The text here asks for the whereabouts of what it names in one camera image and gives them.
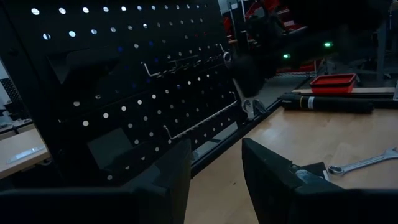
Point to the red storage bin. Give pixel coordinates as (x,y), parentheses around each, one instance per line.
(298,67)

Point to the black peg board cart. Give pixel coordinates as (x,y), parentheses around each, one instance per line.
(93,77)

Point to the red plastic tray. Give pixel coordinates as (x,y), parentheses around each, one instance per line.
(332,85)

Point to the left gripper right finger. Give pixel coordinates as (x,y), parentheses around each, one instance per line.
(311,208)

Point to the light wooden desk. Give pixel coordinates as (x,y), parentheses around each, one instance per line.
(18,149)

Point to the silver metal strip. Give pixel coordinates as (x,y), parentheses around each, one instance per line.
(26,154)

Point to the black flashlight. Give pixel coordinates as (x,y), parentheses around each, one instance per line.
(335,104)

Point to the silver combination wrench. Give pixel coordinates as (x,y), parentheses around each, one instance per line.
(248,105)
(357,163)

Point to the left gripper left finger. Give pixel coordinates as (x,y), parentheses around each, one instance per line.
(93,208)

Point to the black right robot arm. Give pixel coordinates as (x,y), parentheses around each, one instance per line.
(357,18)

